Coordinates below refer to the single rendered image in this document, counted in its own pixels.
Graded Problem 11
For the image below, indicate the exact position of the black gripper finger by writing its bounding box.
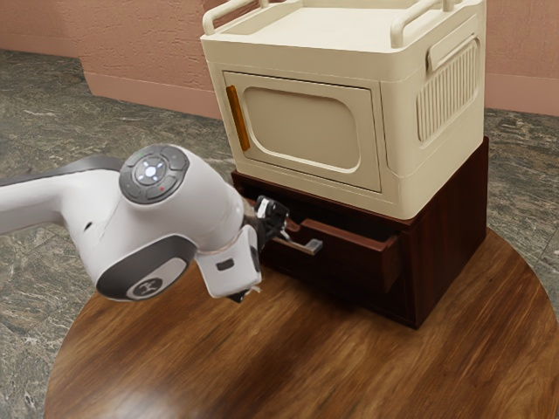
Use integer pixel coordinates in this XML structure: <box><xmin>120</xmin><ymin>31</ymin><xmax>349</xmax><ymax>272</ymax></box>
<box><xmin>276</xmin><ymin>224</ymin><xmax>302</xmax><ymax>243</ymax></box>

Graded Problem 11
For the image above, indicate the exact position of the dark wooden drawer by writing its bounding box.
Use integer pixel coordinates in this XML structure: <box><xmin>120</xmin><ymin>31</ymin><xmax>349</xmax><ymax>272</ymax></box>
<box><xmin>240</xmin><ymin>195</ymin><xmax>404</xmax><ymax>294</ymax></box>

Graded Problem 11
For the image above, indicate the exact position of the cream box with lid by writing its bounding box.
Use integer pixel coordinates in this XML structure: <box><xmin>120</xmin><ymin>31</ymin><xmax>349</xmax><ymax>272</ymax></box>
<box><xmin>199</xmin><ymin>0</ymin><xmax>487</xmax><ymax>222</ymax></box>

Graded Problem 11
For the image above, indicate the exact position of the dark wooden cabinet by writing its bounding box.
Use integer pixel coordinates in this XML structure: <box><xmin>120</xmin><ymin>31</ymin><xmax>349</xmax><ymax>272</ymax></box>
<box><xmin>230</xmin><ymin>134</ymin><xmax>490</xmax><ymax>331</ymax></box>

